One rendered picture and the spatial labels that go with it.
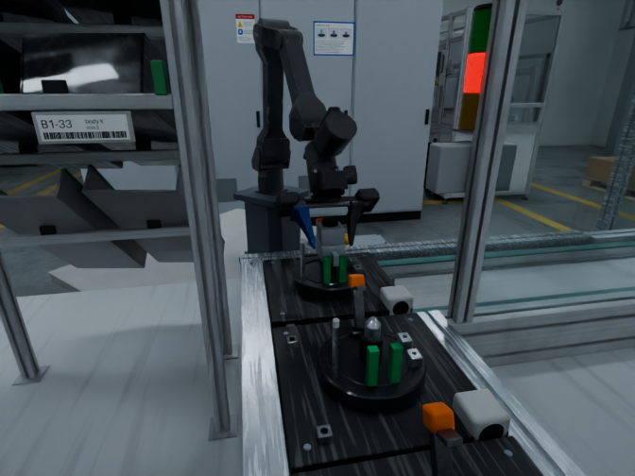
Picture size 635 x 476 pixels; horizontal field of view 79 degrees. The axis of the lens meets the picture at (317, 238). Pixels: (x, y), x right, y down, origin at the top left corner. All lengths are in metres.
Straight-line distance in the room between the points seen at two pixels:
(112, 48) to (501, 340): 0.70
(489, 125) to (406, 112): 3.34
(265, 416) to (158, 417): 0.22
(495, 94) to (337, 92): 3.16
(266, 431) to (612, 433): 0.49
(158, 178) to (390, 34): 2.41
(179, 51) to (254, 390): 0.39
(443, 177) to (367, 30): 3.24
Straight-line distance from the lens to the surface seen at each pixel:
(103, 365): 0.81
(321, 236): 0.67
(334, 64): 3.69
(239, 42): 3.61
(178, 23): 0.43
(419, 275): 0.91
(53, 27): 0.64
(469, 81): 0.60
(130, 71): 0.49
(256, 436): 0.48
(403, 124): 3.90
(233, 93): 3.59
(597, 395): 0.80
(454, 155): 0.59
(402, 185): 4.02
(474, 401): 0.50
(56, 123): 0.46
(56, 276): 1.21
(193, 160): 0.43
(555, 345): 0.82
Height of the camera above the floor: 1.32
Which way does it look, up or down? 22 degrees down
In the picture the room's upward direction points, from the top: straight up
